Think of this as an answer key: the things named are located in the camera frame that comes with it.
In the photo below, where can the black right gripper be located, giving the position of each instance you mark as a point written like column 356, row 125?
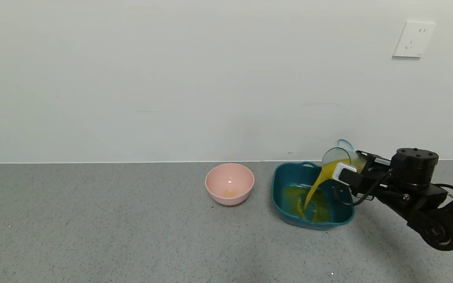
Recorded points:
column 372, row 160

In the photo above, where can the clear ribbed plastic cup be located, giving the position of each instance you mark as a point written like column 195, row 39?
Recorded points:
column 338, row 154

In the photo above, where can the orange juice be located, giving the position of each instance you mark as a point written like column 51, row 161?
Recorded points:
column 315, row 192

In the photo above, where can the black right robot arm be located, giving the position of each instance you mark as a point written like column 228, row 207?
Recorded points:
column 427, row 196

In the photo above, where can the pink plastic bowl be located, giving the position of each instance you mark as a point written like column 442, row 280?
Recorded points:
column 229, row 184

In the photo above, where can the teal square plastic basin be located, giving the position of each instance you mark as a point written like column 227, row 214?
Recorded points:
column 285, row 184

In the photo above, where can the white wall socket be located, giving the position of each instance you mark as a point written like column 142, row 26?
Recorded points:
column 414, row 39

